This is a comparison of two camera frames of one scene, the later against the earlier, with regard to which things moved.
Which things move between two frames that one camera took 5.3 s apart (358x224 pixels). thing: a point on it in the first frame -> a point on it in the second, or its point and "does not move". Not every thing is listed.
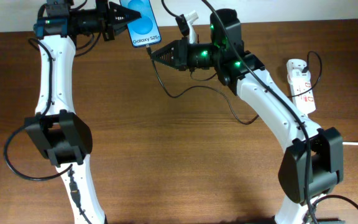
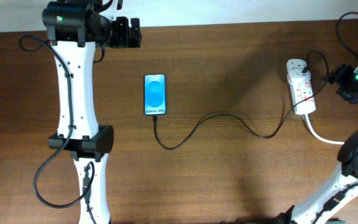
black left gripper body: (101, 15) -> (119, 34)
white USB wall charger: (294, 68) does not move
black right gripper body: (192, 61) -> (350, 86)
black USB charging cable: (235, 110) -> (271, 136)
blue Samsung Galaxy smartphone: (144, 31) -> (155, 94)
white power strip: (301, 86) does not move
